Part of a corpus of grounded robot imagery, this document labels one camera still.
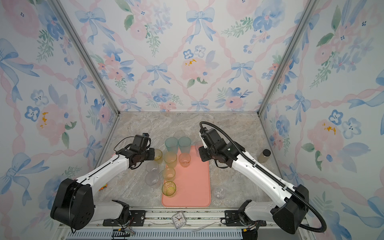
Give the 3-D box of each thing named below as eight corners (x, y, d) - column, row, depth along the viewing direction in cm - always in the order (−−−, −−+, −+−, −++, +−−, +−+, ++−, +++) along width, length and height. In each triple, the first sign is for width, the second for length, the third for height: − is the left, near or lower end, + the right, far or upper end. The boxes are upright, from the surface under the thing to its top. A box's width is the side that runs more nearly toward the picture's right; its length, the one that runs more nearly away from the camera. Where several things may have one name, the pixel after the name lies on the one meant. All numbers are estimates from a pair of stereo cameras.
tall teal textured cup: (169, 156, 98) (167, 147, 89) (166, 147, 101) (164, 138, 93) (180, 152, 99) (178, 143, 91) (176, 144, 103) (175, 135, 95)
